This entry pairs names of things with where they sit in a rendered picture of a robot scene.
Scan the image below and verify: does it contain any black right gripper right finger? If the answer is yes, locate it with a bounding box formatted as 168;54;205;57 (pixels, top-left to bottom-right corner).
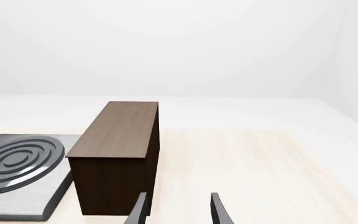
210;192;235;224

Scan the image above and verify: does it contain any flat black stove plate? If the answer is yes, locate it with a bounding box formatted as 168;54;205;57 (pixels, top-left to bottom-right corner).
0;133;83;222

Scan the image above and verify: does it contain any dark brown wooden cabinet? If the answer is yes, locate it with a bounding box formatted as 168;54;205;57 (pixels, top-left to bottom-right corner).
65;101;160;217

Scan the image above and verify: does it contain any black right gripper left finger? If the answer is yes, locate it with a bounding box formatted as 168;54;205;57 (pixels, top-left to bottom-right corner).
123;192;148;224

